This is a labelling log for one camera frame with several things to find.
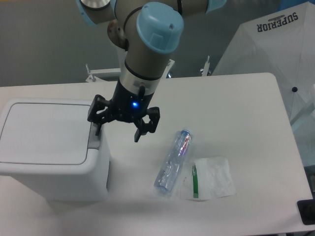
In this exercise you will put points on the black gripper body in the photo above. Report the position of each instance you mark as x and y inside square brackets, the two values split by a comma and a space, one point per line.
[126, 106]

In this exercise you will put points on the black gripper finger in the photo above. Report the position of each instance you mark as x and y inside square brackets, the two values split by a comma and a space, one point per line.
[100, 112]
[142, 127]

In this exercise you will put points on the white push-lid trash can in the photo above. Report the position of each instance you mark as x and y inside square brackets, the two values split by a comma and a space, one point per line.
[48, 145]

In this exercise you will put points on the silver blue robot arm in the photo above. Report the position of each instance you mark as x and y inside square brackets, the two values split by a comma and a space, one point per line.
[152, 30]

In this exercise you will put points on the clear plastic water bottle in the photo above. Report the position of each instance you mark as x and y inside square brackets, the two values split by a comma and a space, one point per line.
[173, 162]

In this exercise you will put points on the clear plastic bag green strip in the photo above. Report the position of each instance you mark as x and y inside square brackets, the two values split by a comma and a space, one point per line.
[205, 179]

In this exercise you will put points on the white superior umbrella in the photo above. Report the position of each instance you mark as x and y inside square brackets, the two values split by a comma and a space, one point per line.
[283, 44]

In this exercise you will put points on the black device at table edge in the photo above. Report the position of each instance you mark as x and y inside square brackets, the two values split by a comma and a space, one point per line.
[307, 211]

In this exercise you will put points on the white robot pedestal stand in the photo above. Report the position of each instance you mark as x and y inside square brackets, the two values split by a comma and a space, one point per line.
[112, 74]

